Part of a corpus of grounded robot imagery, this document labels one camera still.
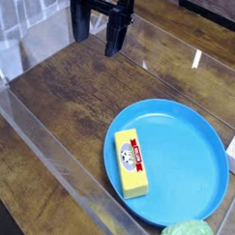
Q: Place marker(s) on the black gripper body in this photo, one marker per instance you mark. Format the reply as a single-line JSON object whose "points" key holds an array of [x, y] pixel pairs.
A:
{"points": [[104, 7]]}

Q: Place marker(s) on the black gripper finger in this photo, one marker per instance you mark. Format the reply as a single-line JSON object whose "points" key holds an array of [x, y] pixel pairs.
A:
{"points": [[80, 13], [118, 23]]}

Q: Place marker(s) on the yellow butter brick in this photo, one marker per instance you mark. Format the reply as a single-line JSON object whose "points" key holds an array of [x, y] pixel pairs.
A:
{"points": [[132, 171]]}

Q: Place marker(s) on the blue round tray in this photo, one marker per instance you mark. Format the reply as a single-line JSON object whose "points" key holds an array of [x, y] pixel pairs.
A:
{"points": [[185, 162]]}

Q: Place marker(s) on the white block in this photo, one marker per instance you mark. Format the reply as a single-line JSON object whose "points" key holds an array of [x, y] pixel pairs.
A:
{"points": [[230, 152]]}

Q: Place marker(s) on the green cabbage toy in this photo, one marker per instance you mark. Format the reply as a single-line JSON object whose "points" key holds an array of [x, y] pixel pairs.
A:
{"points": [[190, 227]]}

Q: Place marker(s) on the clear acrylic enclosure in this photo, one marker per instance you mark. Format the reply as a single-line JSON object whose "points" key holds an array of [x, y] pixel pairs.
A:
{"points": [[58, 99]]}

